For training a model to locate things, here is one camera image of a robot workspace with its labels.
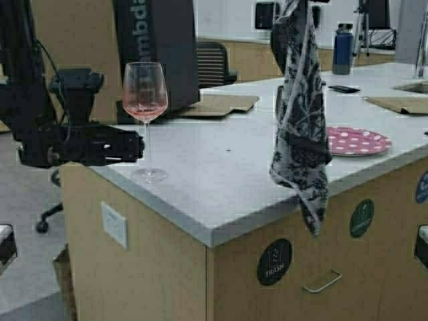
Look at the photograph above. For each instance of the metal bin pull handle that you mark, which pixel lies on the metal bin pull handle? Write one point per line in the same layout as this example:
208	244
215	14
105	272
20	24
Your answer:
323	282

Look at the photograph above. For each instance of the dark blue water bottle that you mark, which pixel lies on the dark blue water bottle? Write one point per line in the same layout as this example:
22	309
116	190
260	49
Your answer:
343	46

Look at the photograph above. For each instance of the robot base left corner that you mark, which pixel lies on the robot base left corner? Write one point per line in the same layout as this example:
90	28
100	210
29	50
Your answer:
8	246

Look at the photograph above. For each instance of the white island power outlet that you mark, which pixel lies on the white island power outlet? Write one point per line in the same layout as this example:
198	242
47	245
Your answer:
115	225

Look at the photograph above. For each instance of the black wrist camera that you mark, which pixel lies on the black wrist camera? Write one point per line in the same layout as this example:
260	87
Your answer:
75	89

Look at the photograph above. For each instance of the flat brown cardboard sheet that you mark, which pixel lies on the flat brown cardboard sheet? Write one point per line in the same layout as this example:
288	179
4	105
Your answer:
212	105

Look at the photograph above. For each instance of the black rolling chair base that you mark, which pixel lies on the black rolling chair base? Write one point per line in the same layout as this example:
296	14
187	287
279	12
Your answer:
42	225

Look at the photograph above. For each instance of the blue round recycling sticker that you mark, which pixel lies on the blue round recycling sticker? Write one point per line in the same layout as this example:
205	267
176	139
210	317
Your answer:
421	193

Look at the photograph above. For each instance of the green round compost sticker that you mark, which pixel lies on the green round compost sticker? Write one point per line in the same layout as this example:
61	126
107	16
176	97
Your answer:
361	218

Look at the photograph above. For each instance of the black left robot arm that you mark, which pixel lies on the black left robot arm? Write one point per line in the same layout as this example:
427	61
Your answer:
51	120

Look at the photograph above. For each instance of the black mesh office chair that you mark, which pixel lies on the black mesh office chair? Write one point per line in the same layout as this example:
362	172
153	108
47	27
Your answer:
213	65

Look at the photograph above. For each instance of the black white floral cloth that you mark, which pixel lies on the black white floral cloth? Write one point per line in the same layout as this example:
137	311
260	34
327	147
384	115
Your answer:
301	147

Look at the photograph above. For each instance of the black phone on counter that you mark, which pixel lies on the black phone on counter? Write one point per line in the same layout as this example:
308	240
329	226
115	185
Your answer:
344	89

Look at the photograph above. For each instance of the black lambda computer tower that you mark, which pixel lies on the black lambda computer tower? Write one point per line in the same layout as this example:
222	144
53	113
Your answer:
163	32

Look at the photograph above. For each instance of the black right monitor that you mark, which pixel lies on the black right monitor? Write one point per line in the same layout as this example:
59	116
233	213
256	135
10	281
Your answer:
379	14

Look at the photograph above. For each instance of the camera tripod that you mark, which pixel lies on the camera tripod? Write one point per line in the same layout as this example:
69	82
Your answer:
361	29

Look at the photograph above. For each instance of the black round trash sticker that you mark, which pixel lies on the black round trash sticker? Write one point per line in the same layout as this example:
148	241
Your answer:
274	262

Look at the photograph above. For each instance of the island sink basin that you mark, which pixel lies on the island sink basin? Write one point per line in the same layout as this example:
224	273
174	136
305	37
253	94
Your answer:
415	87

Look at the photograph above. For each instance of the right brown cardboard sheet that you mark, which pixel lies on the right brown cardboard sheet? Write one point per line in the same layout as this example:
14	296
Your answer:
401	105

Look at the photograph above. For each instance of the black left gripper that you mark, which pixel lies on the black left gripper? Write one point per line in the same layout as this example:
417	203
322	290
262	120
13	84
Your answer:
96	144

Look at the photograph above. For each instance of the pink polka dot plate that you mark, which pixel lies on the pink polka dot plate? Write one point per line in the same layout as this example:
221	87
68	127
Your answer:
349	141

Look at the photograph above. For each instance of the wine glass with red residue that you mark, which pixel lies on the wine glass with red residue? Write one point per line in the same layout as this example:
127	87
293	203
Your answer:
145	98

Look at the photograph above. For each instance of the black computer monitor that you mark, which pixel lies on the black computer monitor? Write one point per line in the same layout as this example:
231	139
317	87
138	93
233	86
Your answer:
266	12

